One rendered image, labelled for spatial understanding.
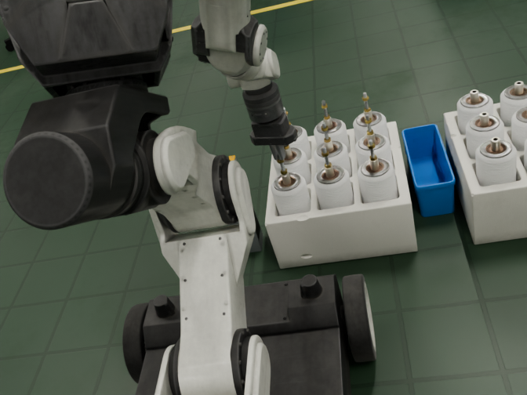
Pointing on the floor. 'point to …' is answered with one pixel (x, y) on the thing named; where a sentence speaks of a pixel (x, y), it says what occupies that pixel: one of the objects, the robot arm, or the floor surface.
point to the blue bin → (430, 170)
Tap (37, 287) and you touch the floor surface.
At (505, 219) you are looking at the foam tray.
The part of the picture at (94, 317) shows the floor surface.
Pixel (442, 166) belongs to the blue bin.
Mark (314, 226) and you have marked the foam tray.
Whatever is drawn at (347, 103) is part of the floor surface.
